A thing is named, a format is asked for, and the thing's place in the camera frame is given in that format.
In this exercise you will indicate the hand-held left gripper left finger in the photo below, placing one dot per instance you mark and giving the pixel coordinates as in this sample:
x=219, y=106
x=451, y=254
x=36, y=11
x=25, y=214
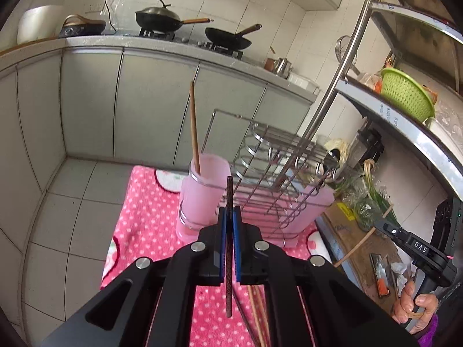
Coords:
x=221, y=240

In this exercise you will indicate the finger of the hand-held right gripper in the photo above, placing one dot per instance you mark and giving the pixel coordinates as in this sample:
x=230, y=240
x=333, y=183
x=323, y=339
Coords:
x=389, y=230

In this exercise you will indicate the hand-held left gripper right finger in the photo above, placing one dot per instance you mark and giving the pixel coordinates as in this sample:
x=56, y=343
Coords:
x=237, y=245

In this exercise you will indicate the pink utensil cup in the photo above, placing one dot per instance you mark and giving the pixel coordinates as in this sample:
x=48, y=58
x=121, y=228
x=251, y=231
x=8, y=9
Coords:
x=202, y=198
x=318, y=195

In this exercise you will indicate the long wooden chopstick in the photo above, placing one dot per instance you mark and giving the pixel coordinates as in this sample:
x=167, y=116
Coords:
x=194, y=126

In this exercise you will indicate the person's right hand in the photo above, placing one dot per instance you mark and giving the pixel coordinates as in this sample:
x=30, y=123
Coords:
x=405, y=303

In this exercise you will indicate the thin bamboo strip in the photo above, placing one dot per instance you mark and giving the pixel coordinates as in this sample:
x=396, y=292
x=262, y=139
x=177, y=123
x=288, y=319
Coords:
x=365, y=236

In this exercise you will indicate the cardboard box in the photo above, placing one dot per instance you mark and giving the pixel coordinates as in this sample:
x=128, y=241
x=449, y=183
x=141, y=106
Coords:
x=361, y=245

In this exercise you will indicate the green onions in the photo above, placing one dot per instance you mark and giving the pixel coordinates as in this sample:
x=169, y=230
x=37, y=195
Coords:
x=379, y=198

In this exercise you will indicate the pink drip tray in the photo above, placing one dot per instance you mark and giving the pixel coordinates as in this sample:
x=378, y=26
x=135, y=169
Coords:
x=275, y=236

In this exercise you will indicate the orange and silver cutter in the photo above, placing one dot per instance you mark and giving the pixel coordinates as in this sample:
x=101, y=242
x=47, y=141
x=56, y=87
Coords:
x=379, y=274

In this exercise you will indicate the thin dark chopstick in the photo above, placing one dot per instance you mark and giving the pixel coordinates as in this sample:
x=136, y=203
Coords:
x=241, y=311

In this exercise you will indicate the pink polka dot cloth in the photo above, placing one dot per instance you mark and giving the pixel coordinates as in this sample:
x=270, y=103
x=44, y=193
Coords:
x=144, y=217

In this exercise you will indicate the black blender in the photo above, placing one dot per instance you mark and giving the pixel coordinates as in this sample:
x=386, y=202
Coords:
x=369, y=144

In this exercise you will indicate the cream woven bundle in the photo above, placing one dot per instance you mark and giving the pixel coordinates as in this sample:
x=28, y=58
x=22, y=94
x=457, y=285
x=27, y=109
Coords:
x=336, y=150

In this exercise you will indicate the metal storage shelf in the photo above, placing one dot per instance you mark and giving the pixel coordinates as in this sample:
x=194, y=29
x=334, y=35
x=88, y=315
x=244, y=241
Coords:
x=398, y=123

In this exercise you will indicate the white plastic container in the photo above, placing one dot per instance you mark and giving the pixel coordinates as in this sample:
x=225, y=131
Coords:
x=445, y=130

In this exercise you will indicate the green plastic colander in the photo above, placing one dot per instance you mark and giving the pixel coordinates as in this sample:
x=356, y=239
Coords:
x=405, y=94

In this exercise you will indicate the orange food packet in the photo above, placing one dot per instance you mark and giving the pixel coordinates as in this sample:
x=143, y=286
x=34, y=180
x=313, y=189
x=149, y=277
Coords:
x=372, y=83

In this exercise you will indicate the white dish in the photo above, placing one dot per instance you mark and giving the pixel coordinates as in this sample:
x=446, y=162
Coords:
x=302, y=81

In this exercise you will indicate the brown cup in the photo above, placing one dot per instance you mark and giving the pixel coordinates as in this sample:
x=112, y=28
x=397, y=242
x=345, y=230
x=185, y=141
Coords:
x=269, y=64

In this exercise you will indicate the steel kettle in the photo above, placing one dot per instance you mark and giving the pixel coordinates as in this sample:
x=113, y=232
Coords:
x=282, y=68

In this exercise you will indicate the metal strainer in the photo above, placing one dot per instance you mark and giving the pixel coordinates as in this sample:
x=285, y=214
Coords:
x=343, y=48

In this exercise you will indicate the grey kitchen cabinet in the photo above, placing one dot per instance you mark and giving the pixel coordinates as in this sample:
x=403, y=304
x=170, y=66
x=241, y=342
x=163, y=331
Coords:
x=90, y=101

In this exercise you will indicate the open black wok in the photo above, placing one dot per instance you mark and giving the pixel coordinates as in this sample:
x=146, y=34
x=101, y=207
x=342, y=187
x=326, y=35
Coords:
x=226, y=39

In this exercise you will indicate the gas stove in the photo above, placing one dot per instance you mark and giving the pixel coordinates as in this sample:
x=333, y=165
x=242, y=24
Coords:
x=188, y=39

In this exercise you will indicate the black wok with lid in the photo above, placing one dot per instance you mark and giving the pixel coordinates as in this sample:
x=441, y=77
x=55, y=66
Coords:
x=159, y=18

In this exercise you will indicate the black and gold cooker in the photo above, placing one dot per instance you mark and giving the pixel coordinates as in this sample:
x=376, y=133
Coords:
x=81, y=27

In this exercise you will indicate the white rice cooker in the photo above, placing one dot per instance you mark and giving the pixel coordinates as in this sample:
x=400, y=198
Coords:
x=39, y=23

